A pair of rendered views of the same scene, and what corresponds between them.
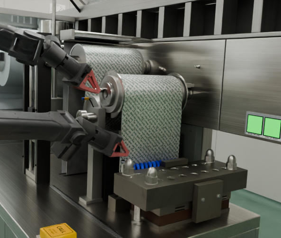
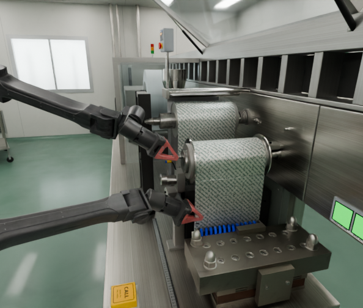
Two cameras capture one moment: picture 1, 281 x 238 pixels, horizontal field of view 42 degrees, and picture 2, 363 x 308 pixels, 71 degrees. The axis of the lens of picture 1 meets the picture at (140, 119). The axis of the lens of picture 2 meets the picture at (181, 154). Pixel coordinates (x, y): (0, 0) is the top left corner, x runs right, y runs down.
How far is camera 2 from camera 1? 48 cm
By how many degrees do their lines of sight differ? 24
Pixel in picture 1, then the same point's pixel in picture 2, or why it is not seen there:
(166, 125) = (245, 190)
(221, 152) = not seen: hidden behind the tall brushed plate
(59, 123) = (115, 209)
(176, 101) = (258, 167)
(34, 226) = (115, 275)
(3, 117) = (41, 222)
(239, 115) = (326, 196)
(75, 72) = (150, 145)
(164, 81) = (245, 148)
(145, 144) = (222, 208)
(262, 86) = (358, 174)
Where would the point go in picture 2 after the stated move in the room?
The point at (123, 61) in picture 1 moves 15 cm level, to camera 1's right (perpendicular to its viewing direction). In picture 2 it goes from (216, 117) to (255, 120)
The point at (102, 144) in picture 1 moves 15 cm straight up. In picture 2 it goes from (172, 214) to (172, 168)
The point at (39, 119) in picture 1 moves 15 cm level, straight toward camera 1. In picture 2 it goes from (90, 212) to (52, 255)
